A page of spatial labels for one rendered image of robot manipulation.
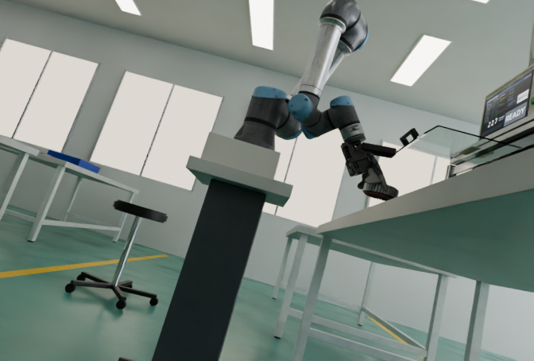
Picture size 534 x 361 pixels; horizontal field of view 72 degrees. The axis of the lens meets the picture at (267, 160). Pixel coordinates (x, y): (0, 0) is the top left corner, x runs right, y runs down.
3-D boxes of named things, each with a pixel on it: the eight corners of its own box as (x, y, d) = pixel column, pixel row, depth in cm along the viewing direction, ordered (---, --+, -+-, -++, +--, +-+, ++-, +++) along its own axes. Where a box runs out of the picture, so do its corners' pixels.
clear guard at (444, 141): (416, 137, 115) (420, 120, 116) (392, 155, 138) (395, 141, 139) (522, 166, 113) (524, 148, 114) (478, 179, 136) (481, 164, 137)
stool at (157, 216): (48, 286, 204) (86, 190, 216) (90, 278, 252) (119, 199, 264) (139, 316, 200) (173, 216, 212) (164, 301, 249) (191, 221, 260)
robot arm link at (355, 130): (357, 127, 130) (363, 120, 122) (362, 139, 129) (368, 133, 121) (338, 133, 130) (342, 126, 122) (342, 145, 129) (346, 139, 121)
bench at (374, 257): (268, 337, 237) (299, 223, 253) (268, 296, 418) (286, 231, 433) (438, 390, 230) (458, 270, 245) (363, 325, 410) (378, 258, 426)
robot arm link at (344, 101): (330, 106, 134) (352, 96, 131) (340, 133, 132) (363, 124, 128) (323, 102, 127) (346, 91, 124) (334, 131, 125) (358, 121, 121)
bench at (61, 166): (-63, 214, 321) (-25, 133, 336) (59, 224, 506) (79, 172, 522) (32, 243, 315) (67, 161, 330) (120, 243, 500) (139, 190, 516)
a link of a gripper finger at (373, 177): (372, 196, 115) (359, 175, 121) (389, 190, 115) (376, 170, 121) (372, 190, 112) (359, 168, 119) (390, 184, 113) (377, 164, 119)
